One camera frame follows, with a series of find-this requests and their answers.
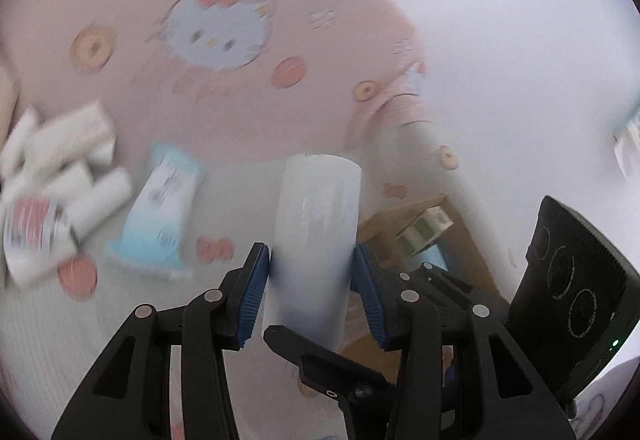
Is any brown cardboard box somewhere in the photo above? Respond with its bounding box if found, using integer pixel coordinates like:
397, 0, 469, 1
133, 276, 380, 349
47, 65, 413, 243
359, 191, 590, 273
340, 194, 511, 371

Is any green white small box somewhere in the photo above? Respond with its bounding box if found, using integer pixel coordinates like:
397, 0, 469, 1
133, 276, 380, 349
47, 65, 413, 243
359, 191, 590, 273
395, 220, 437, 256

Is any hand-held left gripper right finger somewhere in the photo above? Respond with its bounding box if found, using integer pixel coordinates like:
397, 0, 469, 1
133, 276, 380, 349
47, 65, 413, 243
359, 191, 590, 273
353, 244, 576, 440

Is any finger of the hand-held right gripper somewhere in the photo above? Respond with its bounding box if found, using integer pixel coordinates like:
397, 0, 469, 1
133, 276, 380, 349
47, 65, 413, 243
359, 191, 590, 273
397, 262, 473, 303
263, 325, 398, 440

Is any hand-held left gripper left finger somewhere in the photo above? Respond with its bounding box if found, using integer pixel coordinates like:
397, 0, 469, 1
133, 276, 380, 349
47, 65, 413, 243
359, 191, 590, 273
50, 242, 272, 440

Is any white cardboard roll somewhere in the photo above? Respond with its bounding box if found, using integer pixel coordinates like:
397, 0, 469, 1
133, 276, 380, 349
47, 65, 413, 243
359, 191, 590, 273
262, 153, 362, 351

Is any blue wet wipes packet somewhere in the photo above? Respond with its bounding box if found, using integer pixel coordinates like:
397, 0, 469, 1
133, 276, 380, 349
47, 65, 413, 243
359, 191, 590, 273
107, 142, 206, 281

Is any white cartoon printed cloth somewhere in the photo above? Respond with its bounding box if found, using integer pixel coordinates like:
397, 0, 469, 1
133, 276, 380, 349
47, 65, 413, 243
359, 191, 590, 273
570, 355, 640, 440

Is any pile of paper tubes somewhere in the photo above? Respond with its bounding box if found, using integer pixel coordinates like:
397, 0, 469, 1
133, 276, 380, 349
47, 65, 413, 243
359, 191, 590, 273
0, 107, 133, 291

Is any red white spout pouch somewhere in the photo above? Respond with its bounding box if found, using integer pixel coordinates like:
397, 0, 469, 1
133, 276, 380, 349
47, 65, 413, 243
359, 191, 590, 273
2, 195, 76, 271

